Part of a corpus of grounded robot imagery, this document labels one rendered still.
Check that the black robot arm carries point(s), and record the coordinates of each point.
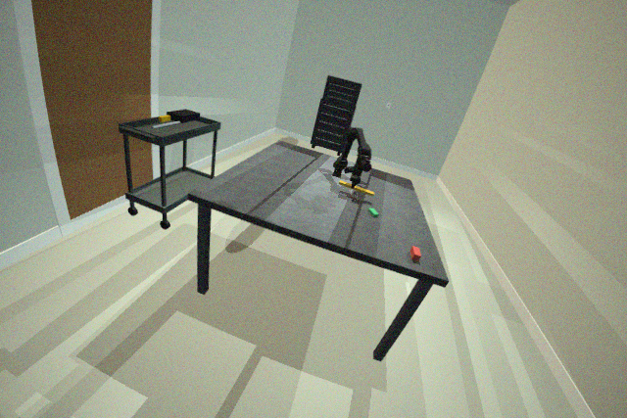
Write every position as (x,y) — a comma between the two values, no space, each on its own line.
(363,151)

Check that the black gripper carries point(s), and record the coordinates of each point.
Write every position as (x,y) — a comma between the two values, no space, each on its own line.
(356,177)

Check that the red rectangular block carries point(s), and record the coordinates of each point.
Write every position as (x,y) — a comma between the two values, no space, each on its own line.
(415,254)

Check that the yellow bar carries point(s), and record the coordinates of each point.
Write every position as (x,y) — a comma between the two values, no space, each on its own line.
(356,188)

